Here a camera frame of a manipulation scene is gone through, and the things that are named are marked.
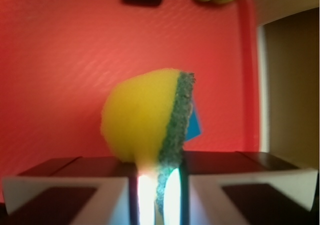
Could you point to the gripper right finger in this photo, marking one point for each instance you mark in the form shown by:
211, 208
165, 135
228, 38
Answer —
246, 188

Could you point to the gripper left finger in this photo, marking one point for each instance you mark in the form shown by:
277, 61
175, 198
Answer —
72, 191

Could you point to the yellow green sponge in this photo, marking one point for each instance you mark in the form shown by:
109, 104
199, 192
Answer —
145, 121

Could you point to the blue flat block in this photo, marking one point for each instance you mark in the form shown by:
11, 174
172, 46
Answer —
194, 126

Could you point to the red plastic tray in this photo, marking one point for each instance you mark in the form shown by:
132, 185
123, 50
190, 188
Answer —
60, 58

